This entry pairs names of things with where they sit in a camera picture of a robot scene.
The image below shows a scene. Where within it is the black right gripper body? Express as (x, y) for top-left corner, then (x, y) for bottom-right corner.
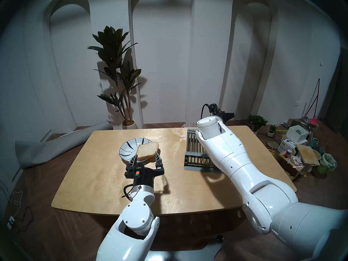
(208, 104), (235, 123)

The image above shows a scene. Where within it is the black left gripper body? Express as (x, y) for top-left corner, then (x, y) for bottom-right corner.
(125, 167), (166, 189)

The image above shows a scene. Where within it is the blue striped ceramic plate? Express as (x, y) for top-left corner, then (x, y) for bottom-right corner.
(119, 138), (153, 163)

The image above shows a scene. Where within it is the grey metal dish rack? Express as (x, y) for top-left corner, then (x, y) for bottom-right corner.
(184, 129), (225, 174)

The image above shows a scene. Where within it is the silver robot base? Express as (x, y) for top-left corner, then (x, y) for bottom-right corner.
(147, 235), (225, 261)

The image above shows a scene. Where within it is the slice of white bread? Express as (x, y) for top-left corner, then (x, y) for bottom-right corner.
(136, 142), (159, 160)

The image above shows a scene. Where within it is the small bushy potted plant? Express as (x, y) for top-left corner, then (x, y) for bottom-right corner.
(247, 114), (268, 134)

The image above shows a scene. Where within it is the white and yellow carton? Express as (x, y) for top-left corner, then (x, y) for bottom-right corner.
(277, 139), (297, 155)

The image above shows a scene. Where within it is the white open box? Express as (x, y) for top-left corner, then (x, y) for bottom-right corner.
(285, 125), (309, 144)

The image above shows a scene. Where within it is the low wooden stool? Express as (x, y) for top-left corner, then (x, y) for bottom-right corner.
(276, 152), (305, 181)

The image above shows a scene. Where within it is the wooden cutting board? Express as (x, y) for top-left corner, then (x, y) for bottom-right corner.
(296, 144), (321, 166)

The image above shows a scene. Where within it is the rolled grey floor mat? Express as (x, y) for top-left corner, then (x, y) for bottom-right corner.
(14, 120), (112, 170)

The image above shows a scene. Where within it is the tall potted leafy plant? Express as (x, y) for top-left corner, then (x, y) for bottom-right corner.
(87, 26), (143, 130)

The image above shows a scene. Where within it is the dark grey door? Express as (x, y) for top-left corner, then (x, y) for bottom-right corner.
(325, 46), (348, 128)

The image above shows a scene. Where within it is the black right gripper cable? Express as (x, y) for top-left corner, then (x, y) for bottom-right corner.
(201, 103), (215, 119)

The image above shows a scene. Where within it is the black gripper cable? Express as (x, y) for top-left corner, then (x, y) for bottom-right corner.
(122, 183), (139, 201)
(201, 103), (215, 119)

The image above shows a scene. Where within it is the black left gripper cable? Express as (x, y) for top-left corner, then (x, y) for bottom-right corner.
(122, 183), (139, 201)

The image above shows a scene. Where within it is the white floor cable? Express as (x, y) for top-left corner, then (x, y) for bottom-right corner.
(11, 191), (23, 219)

